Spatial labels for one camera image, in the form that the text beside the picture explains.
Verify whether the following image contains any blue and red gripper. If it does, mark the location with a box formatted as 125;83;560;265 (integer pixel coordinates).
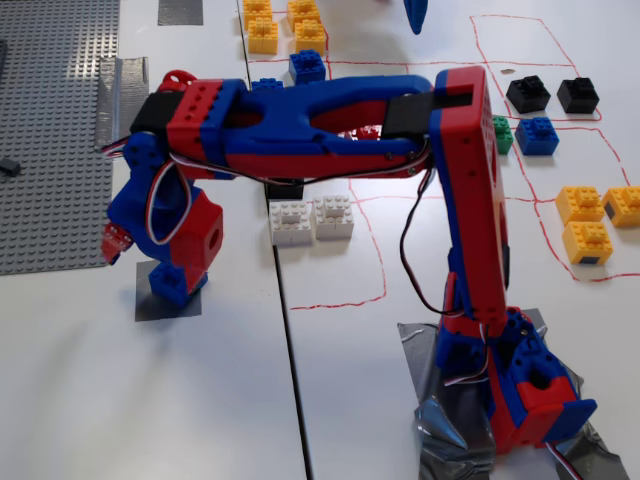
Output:
101;130;225;299

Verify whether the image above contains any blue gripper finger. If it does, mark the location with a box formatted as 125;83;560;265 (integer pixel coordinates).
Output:
402;0;431;36

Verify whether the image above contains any grey tape marker square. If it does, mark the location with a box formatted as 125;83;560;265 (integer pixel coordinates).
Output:
157;0;205;26
134;259;203;323

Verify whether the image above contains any yellow lego block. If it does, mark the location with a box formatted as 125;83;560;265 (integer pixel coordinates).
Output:
248;18;280;55
243;0;274;26
287;0;321;29
555;185;606;226
293;19;327;55
602;185;640;229
562;221;614;266

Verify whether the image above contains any red lego block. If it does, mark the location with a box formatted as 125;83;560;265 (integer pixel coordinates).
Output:
339;125;384;143

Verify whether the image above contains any white lego block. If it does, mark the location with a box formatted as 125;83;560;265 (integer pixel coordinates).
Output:
268;200;314;246
310;194;355;241

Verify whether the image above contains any black lego block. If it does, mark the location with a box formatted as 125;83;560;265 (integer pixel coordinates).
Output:
264;178;305;200
505;75;551;114
556;78;600;115

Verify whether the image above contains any green lego block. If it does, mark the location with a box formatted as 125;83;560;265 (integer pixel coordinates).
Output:
492;115;515;155

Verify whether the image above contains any grey lego baseplate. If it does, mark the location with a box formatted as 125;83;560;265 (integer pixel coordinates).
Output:
0;0;121;276

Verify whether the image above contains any gripper servo cable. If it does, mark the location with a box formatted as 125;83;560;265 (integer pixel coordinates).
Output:
102;141;195;246

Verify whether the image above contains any grey duct tape strip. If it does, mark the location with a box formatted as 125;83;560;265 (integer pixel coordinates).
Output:
94;56;151;153

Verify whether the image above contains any long arm servo cable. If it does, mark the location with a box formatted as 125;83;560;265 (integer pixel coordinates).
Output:
167;137;494;387

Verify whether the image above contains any crumpled grey duct tape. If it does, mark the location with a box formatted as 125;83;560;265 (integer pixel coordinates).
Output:
397;308;632;480

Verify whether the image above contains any base servo cable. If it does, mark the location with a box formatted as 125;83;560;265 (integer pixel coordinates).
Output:
544;438;586;480

